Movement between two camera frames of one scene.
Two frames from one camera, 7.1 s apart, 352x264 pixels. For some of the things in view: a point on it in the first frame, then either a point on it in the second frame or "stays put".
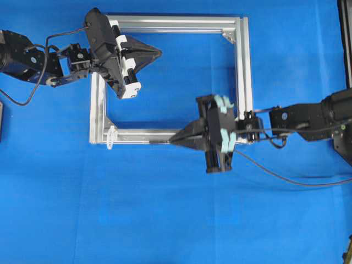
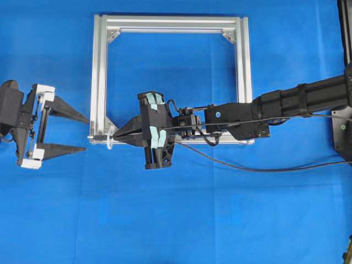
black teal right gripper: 215,132 → 159,139
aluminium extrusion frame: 101,131 stays put
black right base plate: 341,133 stays put
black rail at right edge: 345,14 stays put
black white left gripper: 108,51 → 22,118
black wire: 268,170 → 239,166
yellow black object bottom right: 347,256 stays put
